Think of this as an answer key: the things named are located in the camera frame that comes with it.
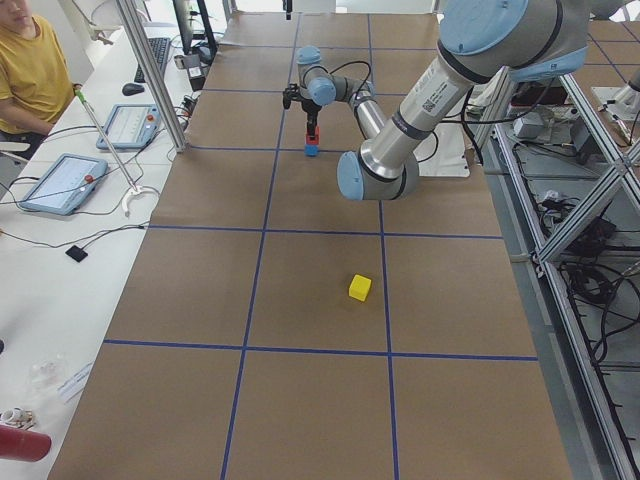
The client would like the near blue teach pendant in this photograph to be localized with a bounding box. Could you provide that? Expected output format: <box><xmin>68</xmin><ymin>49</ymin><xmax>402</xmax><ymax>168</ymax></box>
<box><xmin>18</xmin><ymin>154</ymin><xmax>108</xmax><ymax>216</ymax></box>

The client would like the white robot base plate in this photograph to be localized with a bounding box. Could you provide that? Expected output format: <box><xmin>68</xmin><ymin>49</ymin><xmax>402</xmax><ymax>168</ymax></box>
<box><xmin>414</xmin><ymin>124</ymin><xmax>470</xmax><ymax>178</ymax></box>

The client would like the black monitor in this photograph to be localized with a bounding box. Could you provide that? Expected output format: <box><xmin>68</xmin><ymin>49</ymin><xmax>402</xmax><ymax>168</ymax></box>
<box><xmin>172</xmin><ymin>0</ymin><xmax>218</xmax><ymax>63</ymax></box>

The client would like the black keyboard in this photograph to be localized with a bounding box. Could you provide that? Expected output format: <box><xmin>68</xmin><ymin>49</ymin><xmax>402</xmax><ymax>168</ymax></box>
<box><xmin>134</xmin><ymin>37</ymin><xmax>171</xmax><ymax>83</ymax></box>

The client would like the red cube block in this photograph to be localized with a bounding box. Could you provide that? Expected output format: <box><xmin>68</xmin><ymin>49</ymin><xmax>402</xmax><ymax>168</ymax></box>
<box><xmin>305</xmin><ymin>126</ymin><xmax>319</xmax><ymax>147</ymax></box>

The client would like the blue teach pendant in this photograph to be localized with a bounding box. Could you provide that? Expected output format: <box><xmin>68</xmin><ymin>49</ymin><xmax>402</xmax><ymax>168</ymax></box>
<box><xmin>18</xmin><ymin>154</ymin><xmax>108</xmax><ymax>216</ymax></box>
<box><xmin>103</xmin><ymin>104</ymin><xmax>161</xmax><ymax>150</ymax></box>

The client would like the red cylinder bottle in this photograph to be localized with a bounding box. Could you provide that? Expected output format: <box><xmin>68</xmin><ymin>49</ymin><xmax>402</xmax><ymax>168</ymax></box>
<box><xmin>0</xmin><ymin>426</ymin><xmax>52</xmax><ymax>462</ymax></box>

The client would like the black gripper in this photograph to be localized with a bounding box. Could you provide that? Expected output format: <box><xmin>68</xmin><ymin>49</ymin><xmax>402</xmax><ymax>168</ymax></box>
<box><xmin>282</xmin><ymin>0</ymin><xmax>321</xmax><ymax>131</ymax></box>

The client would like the yellow cube block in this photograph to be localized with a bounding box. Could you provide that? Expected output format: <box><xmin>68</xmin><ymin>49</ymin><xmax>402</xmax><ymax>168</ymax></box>
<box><xmin>348</xmin><ymin>274</ymin><xmax>372</xmax><ymax>302</ymax></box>

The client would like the blue cube block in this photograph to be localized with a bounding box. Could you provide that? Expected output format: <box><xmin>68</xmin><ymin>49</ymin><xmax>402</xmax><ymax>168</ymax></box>
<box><xmin>304</xmin><ymin>144</ymin><xmax>319</xmax><ymax>157</ymax></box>

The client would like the small black square pad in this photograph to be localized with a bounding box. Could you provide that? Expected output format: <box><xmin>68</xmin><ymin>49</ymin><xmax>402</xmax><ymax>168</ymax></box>
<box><xmin>65</xmin><ymin>245</ymin><xmax>88</xmax><ymax>263</ymax></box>

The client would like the black computer mouse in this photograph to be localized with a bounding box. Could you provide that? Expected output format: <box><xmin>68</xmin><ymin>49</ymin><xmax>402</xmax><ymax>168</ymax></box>
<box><xmin>121</xmin><ymin>83</ymin><xmax>145</xmax><ymax>96</ymax></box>

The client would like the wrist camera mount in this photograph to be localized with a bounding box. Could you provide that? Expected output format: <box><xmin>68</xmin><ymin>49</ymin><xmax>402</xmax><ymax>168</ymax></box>
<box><xmin>282</xmin><ymin>83</ymin><xmax>303</xmax><ymax>110</ymax></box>

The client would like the far blue teach pendant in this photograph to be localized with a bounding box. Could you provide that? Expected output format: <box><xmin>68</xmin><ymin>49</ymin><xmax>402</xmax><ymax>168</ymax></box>
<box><xmin>103</xmin><ymin>104</ymin><xmax>161</xmax><ymax>150</ymax></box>

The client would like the aluminium frame post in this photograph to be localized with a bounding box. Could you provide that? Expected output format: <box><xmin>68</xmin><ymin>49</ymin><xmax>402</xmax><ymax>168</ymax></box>
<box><xmin>116</xmin><ymin>0</ymin><xmax>186</xmax><ymax>153</ymax></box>

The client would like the person in yellow shirt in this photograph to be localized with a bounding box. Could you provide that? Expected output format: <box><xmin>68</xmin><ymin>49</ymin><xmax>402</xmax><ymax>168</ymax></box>
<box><xmin>1</xmin><ymin>1</ymin><xmax>77</xmax><ymax>160</ymax></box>

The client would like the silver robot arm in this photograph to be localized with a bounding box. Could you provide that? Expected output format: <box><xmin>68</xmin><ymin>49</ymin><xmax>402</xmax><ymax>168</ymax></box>
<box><xmin>296</xmin><ymin>1</ymin><xmax>590</xmax><ymax>201</ymax></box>

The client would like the white reacher grabber stick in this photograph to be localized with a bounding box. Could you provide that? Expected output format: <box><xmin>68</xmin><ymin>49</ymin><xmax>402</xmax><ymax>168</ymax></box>
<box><xmin>74</xmin><ymin>89</ymin><xmax>160</xmax><ymax>217</ymax></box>

